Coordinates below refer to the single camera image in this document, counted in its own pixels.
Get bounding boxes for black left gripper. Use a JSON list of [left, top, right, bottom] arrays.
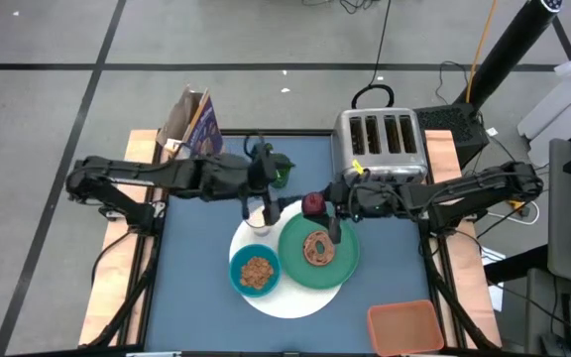
[[200, 143, 283, 227]]

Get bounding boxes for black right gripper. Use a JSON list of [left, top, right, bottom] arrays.
[[324, 180, 408, 244]]

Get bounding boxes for red apple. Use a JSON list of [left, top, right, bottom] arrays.
[[301, 192, 327, 217]]

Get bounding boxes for brown raisin bagel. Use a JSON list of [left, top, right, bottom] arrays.
[[302, 230, 337, 268]]

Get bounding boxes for green patterned bottle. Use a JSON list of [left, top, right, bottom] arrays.
[[243, 132, 296, 190]]

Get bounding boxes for teal plastic bowl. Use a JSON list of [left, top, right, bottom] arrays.
[[229, 243, 283, 298]]

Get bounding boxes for purple yellow cereal box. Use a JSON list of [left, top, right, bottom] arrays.
[[155, 84, 225, 160]]

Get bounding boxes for clear drinking glass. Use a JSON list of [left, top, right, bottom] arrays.
[[244, 197, 274, 238]]

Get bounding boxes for green round plate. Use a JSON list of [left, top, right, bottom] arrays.
[[278, 211, 361, 291]]

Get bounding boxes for brown cereal flakes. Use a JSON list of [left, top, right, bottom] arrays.
[[239, 256, 276, 291]]

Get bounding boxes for white round woven placemat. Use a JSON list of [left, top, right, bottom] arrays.
[[229, 198, 344, 319]]

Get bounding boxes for silver four-slot toaster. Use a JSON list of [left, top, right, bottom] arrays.
[[332, 107, 430, 187]]

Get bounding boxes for orange plastic bin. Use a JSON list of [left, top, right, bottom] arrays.
[[367, 299, 445, 357]]

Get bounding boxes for black perforated box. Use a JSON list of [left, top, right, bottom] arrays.
[[412, 102, 491, 165]]

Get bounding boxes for white paper sheet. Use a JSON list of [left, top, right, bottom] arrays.
[[481, 246, 508, 312]]

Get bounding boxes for black round pole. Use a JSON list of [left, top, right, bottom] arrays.
[[456, 0, 563, 108]]

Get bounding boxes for white bulky object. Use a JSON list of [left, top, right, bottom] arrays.
[[516, 48, 571, 168]]

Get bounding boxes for black toaster power cable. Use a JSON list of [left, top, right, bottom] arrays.
[[351, 0, 396, 110]]

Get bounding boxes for black floor cables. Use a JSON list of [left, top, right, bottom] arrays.
[[302, 0, 381, 15]]

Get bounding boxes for yellow cable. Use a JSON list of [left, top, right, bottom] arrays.
[[466, 0, 500, 104]]

